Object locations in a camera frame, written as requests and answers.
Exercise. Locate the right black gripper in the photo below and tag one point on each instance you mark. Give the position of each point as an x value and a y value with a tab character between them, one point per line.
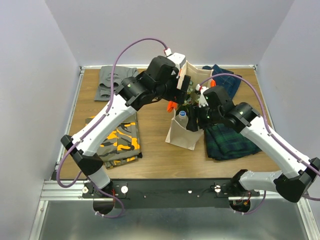
193	113

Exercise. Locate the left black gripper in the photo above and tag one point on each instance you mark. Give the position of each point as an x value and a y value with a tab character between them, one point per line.
177	95

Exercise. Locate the clear plastic water bottle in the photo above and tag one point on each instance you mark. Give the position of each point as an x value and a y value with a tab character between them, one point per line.
181	118

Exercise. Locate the beige canvas tote bag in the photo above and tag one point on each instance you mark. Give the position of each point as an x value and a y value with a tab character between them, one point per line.
178	135

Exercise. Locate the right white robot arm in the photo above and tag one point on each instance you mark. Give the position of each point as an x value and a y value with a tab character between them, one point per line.
296	170

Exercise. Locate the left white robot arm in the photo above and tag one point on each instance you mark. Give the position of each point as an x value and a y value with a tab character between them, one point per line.
130	96

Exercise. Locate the green plaid folded cloth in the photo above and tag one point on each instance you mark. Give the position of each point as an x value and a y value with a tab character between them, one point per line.
223	143

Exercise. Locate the dark blue folded jeans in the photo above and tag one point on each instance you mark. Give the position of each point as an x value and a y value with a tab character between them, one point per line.
230	84

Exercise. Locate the orange camouflage folded pants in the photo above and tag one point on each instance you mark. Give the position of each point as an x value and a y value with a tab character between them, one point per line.
122	145

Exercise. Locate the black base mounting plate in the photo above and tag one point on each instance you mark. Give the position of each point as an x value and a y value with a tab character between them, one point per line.
173	192

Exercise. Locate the grey folded shorts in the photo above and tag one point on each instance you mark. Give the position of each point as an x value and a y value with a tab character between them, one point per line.
103	92

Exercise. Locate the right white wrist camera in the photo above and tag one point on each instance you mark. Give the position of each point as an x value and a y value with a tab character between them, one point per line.
202	101

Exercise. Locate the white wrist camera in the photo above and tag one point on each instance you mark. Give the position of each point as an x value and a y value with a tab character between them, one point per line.
177	58
202	101

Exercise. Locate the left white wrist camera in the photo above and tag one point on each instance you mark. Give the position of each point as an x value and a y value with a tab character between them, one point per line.
177	58

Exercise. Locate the aluminium rail frame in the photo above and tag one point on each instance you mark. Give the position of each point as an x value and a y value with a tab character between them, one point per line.
79	212

